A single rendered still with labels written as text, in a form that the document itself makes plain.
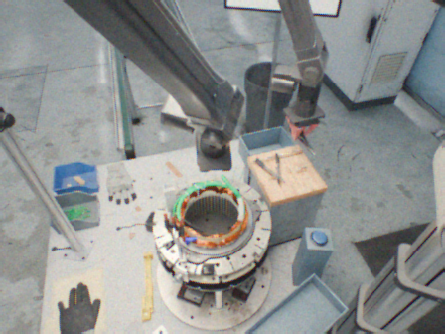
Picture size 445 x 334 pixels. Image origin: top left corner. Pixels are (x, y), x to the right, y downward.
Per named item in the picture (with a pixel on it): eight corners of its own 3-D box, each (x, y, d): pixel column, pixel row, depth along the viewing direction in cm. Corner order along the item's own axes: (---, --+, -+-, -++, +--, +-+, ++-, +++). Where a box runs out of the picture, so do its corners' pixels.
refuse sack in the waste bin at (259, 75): (235, 102, 272) (237, 65, 246) (279, 95, 279) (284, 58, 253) (251, 132, 246) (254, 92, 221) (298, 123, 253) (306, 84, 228)
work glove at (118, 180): (105, 166, 145) (104, 162, 143) (132, 161, 147) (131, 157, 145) (107, 209, 129) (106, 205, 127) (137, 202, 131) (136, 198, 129)
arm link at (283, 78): (319, 71, 75) (326, 49, 79) (270, 62, 77) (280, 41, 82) (310, 108, 84) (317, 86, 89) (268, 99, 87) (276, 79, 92)
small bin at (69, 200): (99, 198, 132) (94, 187, 127) (100, 227, 123) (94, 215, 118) (58, 207, 129) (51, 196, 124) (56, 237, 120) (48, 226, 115)
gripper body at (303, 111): (281, 113, 93) (285, 91, 88) (313, 106, 95) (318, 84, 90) (292, 127, 89) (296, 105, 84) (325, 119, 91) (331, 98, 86)
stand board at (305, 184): (246, 161, 110) (246, 156, 109) (297, 149, 114) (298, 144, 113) (270, 207, 97) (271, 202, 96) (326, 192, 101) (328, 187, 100)
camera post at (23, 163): (84, 246, 117) (9, 123, 76) (81, 253, 115) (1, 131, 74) (77, 245, 118) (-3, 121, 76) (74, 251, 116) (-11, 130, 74)
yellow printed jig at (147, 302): (142, 256, 114) (140, 251, 112) (153, 255, 115) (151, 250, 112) (142, 322, 100) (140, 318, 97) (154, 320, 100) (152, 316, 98)
